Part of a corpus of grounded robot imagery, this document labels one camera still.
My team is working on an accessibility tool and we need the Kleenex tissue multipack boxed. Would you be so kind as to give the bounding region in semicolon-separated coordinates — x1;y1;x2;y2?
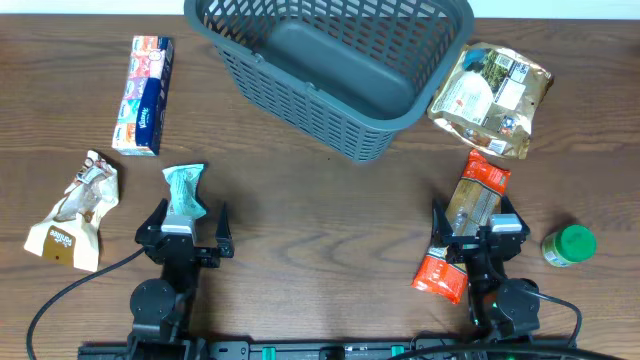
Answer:
112;35;174;156

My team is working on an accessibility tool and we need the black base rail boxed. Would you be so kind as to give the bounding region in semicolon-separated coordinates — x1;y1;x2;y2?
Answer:
77;337;579;360

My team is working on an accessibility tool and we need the gold foil food bag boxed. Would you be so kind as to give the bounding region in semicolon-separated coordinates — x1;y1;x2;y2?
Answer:
427;42;554;159

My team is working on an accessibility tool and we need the green lid jar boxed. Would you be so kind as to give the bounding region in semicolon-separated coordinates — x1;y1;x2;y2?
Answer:
541;224;597;268

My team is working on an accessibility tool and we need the teal snack wrapper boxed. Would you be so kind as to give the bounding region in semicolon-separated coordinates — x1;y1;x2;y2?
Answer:
162;164;207;220

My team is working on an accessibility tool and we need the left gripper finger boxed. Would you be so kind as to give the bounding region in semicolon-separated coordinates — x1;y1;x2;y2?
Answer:
215;203;234;258
134;199;168;245

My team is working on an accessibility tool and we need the white brown snack pouch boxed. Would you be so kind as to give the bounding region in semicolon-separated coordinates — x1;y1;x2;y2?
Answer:
24;150;119;272

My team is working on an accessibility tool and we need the grey plastic basket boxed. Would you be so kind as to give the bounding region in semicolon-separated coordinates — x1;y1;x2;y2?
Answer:
183;0;474;163

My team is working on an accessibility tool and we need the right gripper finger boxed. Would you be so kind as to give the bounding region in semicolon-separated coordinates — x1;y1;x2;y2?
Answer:
500;196;523;225
431;199;453;245

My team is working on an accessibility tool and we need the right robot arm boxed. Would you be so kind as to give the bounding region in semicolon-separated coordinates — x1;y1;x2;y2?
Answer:
431;196;540;342

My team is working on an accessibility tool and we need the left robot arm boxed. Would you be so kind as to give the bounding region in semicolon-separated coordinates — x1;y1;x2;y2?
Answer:
124;199;235;360

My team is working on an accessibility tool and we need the orange pasta packet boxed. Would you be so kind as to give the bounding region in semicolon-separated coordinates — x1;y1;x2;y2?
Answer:
411;150;511;304

